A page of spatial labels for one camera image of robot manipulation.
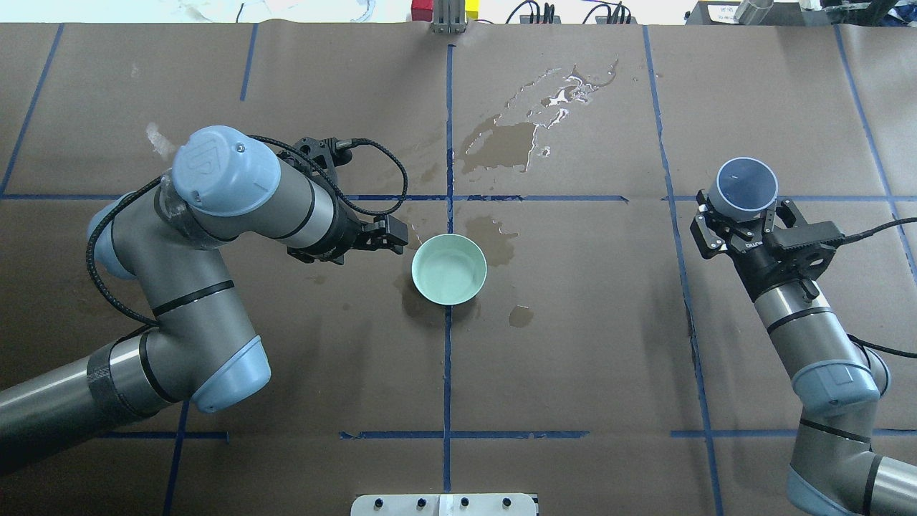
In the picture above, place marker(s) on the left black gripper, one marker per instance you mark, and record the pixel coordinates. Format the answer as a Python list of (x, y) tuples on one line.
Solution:
[(349, 231)]

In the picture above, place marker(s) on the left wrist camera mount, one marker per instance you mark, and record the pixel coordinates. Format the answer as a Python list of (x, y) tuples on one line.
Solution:
[(328, 153)]

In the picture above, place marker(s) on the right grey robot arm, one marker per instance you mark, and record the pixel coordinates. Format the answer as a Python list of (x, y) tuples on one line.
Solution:
[(839, 379)]

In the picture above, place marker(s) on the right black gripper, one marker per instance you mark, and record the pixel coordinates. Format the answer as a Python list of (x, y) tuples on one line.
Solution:
[(764, 271)]

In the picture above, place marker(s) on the white camera mast post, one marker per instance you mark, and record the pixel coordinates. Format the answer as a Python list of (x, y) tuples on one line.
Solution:
[(511, 503)]

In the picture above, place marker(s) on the aluminium frame post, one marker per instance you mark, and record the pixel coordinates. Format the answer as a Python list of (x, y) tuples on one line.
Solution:
[(449, 17)]

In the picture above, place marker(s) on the mint green bowl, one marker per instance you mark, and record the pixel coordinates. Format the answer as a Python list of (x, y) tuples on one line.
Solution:
[(449, 269)]

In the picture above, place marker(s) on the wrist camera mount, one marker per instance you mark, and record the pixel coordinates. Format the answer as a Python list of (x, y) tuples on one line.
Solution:
[(328, 153), (803, 253)]

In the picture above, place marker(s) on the red blue yellow blocks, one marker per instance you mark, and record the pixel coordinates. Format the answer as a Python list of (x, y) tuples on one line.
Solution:
[(422, 10)]

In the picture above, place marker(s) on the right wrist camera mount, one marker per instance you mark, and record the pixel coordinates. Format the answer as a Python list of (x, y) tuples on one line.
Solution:
[(803, 253)]

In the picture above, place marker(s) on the black power adapter strip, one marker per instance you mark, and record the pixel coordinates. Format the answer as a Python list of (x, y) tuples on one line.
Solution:
[(570, 13)]

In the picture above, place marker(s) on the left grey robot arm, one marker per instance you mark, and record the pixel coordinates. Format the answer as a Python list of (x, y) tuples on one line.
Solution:
[(154, 256)]

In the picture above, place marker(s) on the blue plastic cup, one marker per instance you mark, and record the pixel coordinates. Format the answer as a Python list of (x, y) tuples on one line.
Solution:
[(743, 188)]

